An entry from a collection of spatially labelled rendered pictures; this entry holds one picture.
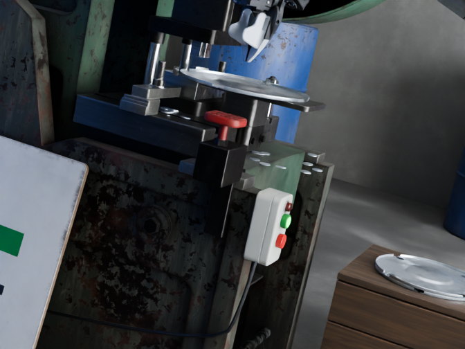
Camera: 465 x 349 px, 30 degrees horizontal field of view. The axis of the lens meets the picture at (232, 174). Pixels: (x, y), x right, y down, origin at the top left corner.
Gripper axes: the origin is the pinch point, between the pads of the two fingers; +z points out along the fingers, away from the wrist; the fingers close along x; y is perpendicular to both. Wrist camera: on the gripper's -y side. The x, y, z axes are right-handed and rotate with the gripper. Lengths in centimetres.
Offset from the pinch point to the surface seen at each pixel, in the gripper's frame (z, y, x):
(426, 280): 47, -81, 2
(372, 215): 77, -258, -138
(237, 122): 11.7, 4.6, 5.4
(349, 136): 49, -305, -202
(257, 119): 14.2, -22.4, -15.4
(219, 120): 12.2, 6.5, 2.9
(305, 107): 8.3, -22.5, -3.3
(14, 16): 6, 20, -50
